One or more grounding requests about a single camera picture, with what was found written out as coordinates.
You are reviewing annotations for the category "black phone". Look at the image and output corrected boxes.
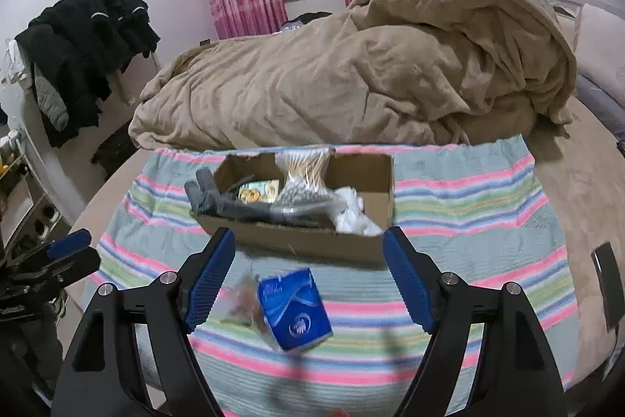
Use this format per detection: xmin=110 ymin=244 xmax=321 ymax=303
xmin=591 ymin=241 xmax=622 ymax=333

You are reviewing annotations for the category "small printed card packet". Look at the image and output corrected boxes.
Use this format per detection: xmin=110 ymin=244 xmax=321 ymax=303
xmin=238 ymin=181 xmax=280 ymax=205

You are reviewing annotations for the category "pile of black clothes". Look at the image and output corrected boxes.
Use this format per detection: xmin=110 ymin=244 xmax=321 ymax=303
xmin=14 ymin=0 xmax=162 ymax=149

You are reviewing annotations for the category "bag of cotton swabs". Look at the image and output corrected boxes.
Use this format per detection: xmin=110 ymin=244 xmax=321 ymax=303
xmin=274 ymin=147 xmax=338 ymax=208

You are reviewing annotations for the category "cardboard box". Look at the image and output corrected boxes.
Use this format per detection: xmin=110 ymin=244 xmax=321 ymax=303
xmin=194 ymin=152 xmax=395 ymax=264

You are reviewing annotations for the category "grey pillow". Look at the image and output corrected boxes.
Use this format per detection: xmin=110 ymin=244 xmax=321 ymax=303
xmin=573 ymin=4 xmax=625 ymax=129

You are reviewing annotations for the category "grey glove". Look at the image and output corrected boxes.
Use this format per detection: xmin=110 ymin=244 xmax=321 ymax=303
xmin=184 ymin=168 xmax=274 ymax=222

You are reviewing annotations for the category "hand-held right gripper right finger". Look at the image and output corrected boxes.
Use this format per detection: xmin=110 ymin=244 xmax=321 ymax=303
xmin=382 ymin=226 xmax=573 ymax=417

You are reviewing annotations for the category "blue tissue packet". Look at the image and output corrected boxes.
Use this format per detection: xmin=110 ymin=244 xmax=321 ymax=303
xmin=257 ymin=268 xmax=335 ymax=353

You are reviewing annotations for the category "clear plastic snack bag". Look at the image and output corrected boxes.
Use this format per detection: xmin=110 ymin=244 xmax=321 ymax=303
xmin=215 ymin=273 xmax=274 ymax=342

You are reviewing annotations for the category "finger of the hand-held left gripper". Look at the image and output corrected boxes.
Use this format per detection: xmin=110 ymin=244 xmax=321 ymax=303
xmin=10 ymin=248 xmax=101 ymax=287
xmin=43 ymin=228 xmax=93 ymax=260

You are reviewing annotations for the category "striped blanket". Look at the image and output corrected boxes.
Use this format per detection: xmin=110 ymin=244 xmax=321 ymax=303
xmin=86 ymin=134 xmax=580 ymax=417

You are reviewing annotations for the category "white crumpled plastic bag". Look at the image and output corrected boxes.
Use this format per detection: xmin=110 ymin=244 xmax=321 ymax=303
xmin=335 ymin=186 xmax=384 ymax=236

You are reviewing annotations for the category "grey hairbrush in plastic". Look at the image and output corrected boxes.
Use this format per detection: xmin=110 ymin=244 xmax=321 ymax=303
xmin=264 ymin=187 xmax=350 ymax=228

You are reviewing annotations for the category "beige duvet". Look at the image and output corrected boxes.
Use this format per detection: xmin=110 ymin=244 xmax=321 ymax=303
xmin=128 ymin=0 xmax=578 ymax=151

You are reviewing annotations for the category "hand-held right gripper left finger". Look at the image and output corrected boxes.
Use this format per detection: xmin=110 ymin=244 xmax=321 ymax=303
xmin=52 ymin=226 xmax=236 ymax=417

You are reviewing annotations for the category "white shelf unit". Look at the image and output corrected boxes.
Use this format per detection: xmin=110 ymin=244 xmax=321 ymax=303
xmin=0 ymin=129 xmax=74 ymax=261

